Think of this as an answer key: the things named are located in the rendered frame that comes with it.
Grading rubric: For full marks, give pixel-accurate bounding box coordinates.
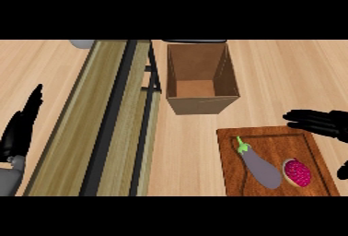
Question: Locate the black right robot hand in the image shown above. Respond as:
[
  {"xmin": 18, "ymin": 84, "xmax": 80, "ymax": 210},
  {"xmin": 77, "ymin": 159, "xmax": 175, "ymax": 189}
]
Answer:
[{"xmin": 282, "ymin": 109, "xmax": 348, "ymax": 181}]

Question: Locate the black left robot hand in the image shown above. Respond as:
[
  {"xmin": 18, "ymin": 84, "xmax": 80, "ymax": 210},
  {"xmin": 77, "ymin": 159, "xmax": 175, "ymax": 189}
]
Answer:
[{"xmin": 0, "ymin": 83, "xmax": 45, "ymax": 164}]

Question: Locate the brown wooden cutting board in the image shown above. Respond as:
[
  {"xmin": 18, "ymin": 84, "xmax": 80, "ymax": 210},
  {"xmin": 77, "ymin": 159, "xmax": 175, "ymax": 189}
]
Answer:
[{"xmin": 216, "ymin": 125, "xmax": 341, "ymax": 197}]

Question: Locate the open cardboard box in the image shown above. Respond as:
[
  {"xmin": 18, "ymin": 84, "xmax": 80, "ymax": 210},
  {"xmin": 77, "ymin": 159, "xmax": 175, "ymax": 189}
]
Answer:
[{"xmin": 166, "ymin": 42, "xmax": 243, "ymax": 116}]

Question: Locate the purple eggplant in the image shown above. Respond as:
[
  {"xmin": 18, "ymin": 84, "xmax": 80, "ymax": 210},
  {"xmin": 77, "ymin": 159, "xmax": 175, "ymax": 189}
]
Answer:
[{"xmin": 235, "ymin": 136, "xmax": 284, "ymax": 190}]

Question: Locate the grey rounded object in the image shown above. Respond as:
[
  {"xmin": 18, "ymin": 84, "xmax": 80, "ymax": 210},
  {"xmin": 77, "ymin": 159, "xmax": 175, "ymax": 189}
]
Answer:
[{"xmin": 69, "ymin": 40, "xmax": 97, "ymax": 50}]

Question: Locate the wooden shelf with black frame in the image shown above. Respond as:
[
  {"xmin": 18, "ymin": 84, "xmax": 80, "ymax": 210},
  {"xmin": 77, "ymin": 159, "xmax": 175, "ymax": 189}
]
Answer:
[{"xmin": 24, "ymin": 40, "xmax": 164, "ymax": 197}]

